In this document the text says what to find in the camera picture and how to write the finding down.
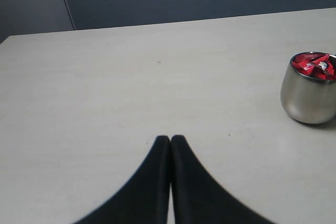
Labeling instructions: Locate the stainless steel cup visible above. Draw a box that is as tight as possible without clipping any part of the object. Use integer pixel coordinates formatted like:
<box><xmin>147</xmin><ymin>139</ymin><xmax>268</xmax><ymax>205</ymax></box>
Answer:
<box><xmin>280</xmin><ymin>51</ymin><xmax>335</xmax><ymax>124</ymax></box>

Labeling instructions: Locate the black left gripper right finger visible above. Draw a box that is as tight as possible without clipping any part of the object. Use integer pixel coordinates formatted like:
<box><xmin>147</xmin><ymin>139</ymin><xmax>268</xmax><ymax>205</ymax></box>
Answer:
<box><xmin>171</xmin><ymin>135</ymin><xmax>272</xmax><ymax>223</ymax></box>

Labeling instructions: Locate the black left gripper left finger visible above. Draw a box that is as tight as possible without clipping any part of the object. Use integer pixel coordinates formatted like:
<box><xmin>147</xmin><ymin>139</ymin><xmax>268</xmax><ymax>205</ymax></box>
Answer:
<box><xmin>77</xmin><ymin>135</ymin><xmax>171</xmax><ymax>223</ymax></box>

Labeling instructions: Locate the red candy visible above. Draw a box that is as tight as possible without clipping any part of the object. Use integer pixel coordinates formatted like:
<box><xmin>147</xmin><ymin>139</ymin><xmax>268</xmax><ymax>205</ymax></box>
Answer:
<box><xmin>310</xmin><ymin>54</ymin><xmax>335</xmax><ymax>80</ymax></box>

